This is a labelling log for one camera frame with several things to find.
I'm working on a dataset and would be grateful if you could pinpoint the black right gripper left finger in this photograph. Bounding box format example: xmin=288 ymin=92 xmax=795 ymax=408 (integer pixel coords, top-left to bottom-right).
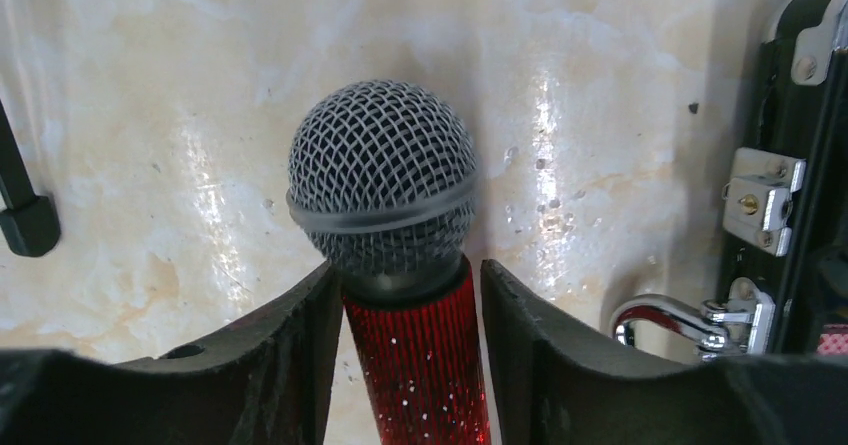
xmin=1 ymin=264 xmax=342 ymax=444

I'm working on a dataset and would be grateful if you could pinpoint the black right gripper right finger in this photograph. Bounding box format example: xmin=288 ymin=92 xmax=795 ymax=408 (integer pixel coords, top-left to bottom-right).
xmin=480 ymin=260 xmax=847 ymax=444

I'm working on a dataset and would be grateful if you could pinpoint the red glitter microphone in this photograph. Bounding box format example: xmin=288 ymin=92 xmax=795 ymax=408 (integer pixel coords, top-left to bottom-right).
xmin=286 ymin=80 xmax=491 ymax=444

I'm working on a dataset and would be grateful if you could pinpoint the black tripod mic stand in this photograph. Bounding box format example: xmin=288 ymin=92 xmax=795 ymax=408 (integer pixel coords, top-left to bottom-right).
xmin=1 ymin=107 xmax=61 ymax=258

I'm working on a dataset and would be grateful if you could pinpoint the black carrying case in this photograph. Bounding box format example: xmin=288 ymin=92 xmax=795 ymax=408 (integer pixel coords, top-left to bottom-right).
xmin=609 ymin=0 xmax=847 ymax=361

